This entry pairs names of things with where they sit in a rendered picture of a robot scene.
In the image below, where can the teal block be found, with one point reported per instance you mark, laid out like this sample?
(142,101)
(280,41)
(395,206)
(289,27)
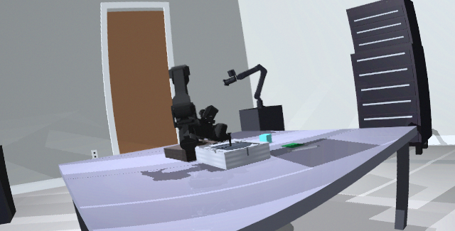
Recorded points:
(266,138)

